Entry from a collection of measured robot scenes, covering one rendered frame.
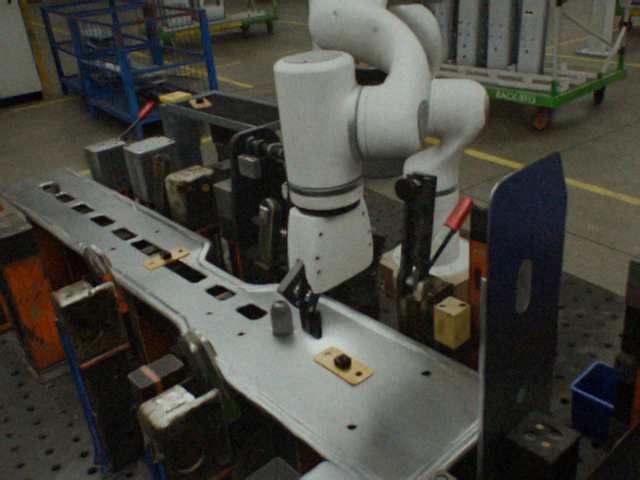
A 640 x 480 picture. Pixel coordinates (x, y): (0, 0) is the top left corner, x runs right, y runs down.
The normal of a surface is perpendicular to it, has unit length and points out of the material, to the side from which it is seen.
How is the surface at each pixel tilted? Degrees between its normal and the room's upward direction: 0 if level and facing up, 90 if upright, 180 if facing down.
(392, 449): 0
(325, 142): 95
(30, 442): 0
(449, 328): 90
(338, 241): 91
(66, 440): 0
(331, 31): 108
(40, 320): 90
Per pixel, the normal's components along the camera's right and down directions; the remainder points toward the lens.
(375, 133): -0.30, 0.43
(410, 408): -0.09, -0.90
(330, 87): 0.33, 0.39
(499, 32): -0.74, 0.31
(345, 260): 0.65, 0.35
